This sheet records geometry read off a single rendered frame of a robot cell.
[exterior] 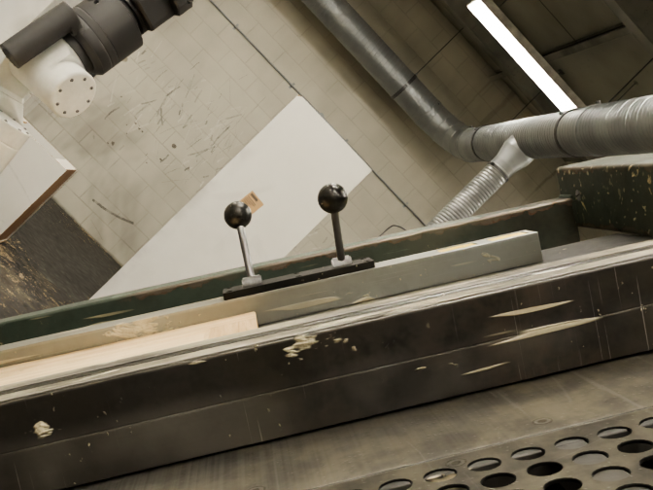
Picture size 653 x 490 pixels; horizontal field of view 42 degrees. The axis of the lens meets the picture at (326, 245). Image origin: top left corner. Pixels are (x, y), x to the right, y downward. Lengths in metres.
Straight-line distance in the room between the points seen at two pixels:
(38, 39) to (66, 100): 0.08
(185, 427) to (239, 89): 8.57
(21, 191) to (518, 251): 5.09
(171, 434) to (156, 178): 8.54
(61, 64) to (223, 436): 0.62
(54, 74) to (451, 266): 0.55
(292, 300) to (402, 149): 8.22
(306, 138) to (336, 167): 0.23
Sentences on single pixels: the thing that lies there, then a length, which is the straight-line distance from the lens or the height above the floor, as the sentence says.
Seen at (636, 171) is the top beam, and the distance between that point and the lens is 1.22.
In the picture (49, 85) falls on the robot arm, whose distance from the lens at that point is 1.11.
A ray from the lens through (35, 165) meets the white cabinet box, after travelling 6.01.
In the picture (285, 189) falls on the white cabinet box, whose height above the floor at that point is 1.63.
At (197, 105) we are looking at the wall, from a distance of 9.13.
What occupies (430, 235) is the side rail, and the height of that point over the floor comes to 1.63.
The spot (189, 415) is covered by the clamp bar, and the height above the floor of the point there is 1.33.
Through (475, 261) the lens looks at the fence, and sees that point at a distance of 1.14.
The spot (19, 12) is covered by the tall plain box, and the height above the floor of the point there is 1.34.
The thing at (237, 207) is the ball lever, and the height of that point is 1.44.
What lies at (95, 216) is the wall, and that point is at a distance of 9.21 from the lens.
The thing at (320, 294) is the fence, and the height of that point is 1.44.
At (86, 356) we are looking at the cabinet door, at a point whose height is 1.19.
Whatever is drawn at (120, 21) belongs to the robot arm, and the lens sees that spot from 1.15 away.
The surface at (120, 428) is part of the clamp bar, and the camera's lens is 0.62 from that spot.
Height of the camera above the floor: 1.47
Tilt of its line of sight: 1 degrees up
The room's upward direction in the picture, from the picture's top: 45 degrees clockwise
